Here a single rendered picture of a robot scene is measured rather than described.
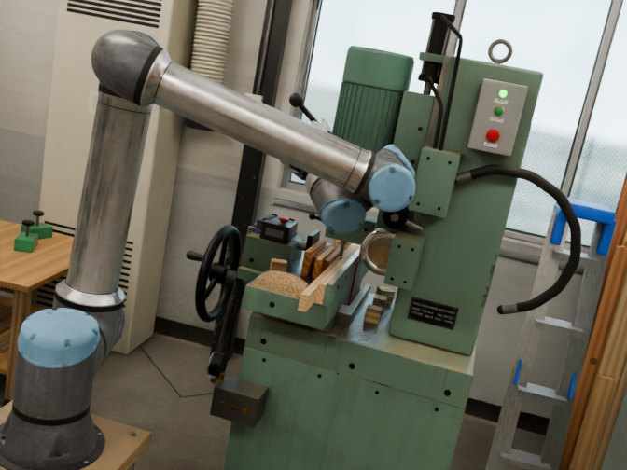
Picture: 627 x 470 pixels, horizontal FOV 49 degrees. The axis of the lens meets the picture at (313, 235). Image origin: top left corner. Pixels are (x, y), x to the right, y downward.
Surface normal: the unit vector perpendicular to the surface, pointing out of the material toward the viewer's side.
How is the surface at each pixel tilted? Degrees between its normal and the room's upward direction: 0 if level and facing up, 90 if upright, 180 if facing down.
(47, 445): 71
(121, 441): 1
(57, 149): 90
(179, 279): 90
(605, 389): 88
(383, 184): 92
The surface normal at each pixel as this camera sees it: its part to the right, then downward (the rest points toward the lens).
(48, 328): 0.19, -0.93
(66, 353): 0.49, 0.23
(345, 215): 0.20, 0.62
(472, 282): -0.25, 0.18
